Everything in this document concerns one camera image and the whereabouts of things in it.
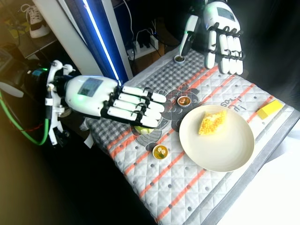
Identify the green and white toy ball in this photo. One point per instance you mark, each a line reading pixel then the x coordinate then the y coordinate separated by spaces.
pixel 143 130

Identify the white power strip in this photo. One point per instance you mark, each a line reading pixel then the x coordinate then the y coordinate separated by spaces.
pixel 154 41

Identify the yellow rectangular block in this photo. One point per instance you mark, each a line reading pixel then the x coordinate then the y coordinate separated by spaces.
pixel 269 109

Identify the small orange toy cup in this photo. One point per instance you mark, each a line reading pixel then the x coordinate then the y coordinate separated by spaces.
pixel 184 101

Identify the yellow mesh bag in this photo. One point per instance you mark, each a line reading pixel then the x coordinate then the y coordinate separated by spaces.
pixel 212 123

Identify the white sneaker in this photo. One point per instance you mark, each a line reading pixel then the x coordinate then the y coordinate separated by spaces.
pixel 35 23

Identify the small yellow toy cup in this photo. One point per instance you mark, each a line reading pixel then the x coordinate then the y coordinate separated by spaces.
pixel 160 152

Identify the cream round plate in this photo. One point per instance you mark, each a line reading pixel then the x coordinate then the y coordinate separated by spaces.
pixel 218 152

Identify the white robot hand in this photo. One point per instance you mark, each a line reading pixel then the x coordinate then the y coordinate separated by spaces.
pixel 221 16
pixel 77 100

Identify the small dark toy cup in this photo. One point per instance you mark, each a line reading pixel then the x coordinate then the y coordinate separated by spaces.
pixel 179 59

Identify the grey quilt with bear print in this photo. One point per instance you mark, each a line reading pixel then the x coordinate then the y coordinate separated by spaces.
pixel 178 187

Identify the white column with blue light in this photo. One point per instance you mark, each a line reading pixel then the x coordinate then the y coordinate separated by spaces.
pixel 63 35

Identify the black power adapter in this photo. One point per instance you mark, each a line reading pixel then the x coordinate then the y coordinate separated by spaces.
pixel 143 41

